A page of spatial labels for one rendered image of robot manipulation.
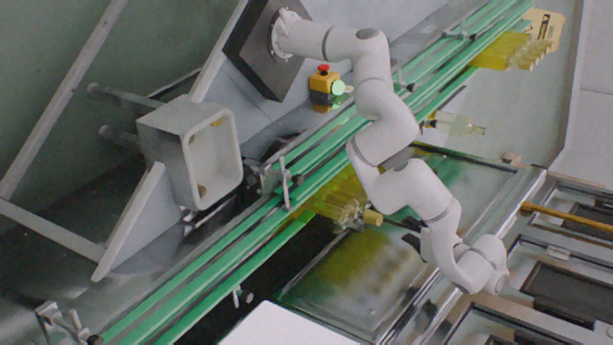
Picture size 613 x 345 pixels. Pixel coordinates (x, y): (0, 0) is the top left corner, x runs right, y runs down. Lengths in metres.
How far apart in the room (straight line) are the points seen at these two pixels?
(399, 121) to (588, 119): 6.79
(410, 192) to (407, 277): 0.44
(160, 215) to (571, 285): 1.08
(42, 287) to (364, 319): 0.92
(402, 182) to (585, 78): 6.64
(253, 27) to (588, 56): 6.37
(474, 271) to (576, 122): 6.77
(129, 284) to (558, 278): 1.10
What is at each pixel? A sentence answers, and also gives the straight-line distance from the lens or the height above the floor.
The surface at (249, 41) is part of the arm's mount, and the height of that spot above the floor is 0.81.
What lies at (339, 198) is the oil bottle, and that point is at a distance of 1.82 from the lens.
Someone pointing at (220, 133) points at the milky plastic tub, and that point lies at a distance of 1.73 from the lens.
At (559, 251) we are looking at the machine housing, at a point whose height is 1.55.
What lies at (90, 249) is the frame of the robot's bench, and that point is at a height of 0.63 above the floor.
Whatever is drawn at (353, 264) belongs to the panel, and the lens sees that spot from 1.84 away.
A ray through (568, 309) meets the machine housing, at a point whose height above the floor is 1.64.
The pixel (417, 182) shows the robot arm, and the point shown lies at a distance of 1.39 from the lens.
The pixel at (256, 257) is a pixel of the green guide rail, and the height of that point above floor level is 0.95.
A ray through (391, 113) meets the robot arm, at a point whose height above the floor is 1.28.
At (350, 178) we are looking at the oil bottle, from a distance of 1.90.
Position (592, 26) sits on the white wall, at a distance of 7.74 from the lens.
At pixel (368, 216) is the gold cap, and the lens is 1.78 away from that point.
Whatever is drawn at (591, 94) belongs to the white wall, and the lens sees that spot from 8.02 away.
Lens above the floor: 1.92
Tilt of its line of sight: 32 degrees down
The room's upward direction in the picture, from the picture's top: 107 degrees clockwise
